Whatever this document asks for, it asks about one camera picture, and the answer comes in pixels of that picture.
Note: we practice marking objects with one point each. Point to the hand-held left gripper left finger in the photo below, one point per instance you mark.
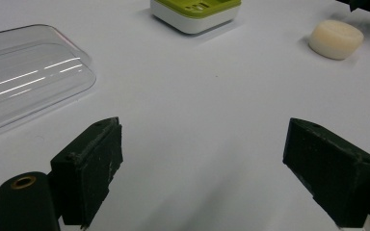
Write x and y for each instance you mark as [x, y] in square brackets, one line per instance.
[86, 173]

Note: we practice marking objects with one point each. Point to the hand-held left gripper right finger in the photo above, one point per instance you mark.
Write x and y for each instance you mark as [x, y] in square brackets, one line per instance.
[330, 170]

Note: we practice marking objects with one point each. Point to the clear plastic lid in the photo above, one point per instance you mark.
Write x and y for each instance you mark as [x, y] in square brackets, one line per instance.
[25, 77]

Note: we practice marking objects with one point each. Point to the cream soap bar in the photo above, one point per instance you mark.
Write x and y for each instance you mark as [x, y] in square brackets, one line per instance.
[335, 39]

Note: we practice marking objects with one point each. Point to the green and white soap dish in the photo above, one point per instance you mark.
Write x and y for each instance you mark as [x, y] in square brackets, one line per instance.
[195, 14]

